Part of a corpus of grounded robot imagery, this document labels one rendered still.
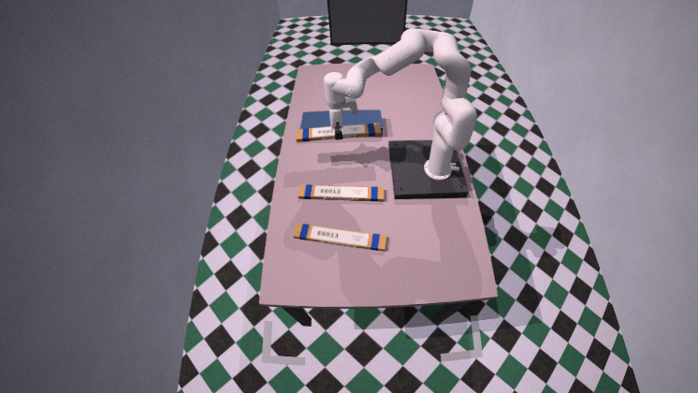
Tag blue rectangular block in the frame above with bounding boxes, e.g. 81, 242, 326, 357
300, 109, 383, 137

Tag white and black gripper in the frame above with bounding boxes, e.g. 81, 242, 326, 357
329, 105, 345, 140

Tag orange flat pack with blue bands and white label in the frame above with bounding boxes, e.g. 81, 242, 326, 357
298, 184, 384, 202

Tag orange box with blue bands and white label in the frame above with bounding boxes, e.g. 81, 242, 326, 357
293, 223, 386, 251

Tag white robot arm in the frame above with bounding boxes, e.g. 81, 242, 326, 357
324, 29, 477, 181

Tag tan rectangular pack with blue bands and white label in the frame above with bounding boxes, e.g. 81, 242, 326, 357
297, 124, 382, 142

